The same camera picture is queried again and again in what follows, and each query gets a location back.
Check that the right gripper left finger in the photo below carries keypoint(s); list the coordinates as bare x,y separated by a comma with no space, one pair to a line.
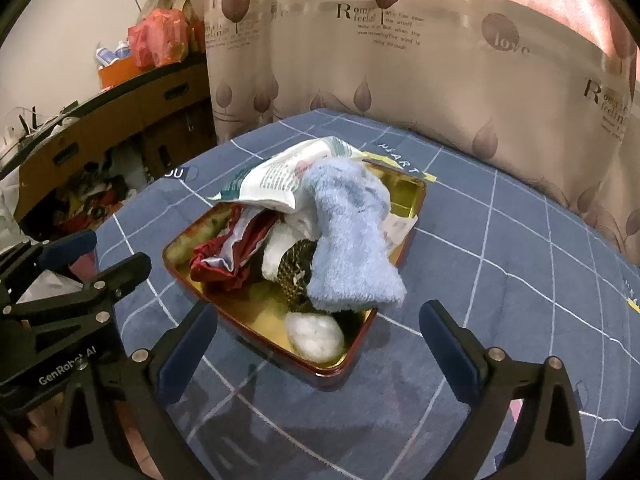
93,444

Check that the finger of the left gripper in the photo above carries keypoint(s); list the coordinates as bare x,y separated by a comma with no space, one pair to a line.
71,256
108,287

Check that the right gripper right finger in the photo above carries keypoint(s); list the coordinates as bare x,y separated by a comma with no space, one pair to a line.
547,440

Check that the red white ruffled garment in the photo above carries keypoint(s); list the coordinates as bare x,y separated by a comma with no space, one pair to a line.
223,259

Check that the white fluffy pompom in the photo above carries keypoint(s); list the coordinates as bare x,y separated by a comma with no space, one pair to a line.
315,337

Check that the black gold patterned scarf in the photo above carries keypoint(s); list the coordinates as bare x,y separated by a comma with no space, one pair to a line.
294,274

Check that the red gold toffee tin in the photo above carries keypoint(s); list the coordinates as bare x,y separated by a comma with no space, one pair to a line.
274,316

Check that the wet wipes pack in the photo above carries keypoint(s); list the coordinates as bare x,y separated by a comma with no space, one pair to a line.
276,183

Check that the white fluffy panda plush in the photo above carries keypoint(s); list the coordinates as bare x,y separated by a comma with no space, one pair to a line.
303,225

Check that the light blue towel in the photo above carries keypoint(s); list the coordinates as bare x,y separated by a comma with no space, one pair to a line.
350,269

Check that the white floral mesh cloth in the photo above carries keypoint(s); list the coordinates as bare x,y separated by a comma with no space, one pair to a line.
396,229

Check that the orange rubber pig toy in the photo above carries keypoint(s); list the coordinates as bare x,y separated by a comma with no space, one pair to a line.
180,250

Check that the dark wooden cabinet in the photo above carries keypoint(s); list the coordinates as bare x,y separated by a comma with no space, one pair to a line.
166,112

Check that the orange box on cabinet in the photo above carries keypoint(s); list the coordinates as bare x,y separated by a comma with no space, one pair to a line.
118,72

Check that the red plastic bag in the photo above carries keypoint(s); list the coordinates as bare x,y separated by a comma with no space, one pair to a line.
161,39

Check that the beige leaf print curtain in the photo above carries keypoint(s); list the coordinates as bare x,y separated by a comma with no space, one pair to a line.
546,90

